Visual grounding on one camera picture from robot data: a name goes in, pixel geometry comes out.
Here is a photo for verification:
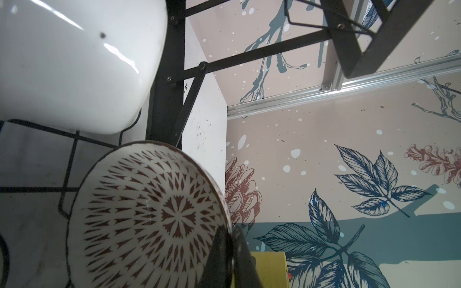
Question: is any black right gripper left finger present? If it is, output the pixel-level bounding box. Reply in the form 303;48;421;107
197;226;232;288

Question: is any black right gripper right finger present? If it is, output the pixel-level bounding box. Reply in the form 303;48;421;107
232;226;263;288

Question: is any white maroon sunburst bowl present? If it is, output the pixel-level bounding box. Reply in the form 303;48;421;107
66;140;232;288

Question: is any white ceramic bowl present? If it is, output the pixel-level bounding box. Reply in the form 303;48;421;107
1;1;168;134

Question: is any black wire dish rack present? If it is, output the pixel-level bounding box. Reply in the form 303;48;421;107
0;0;437;288

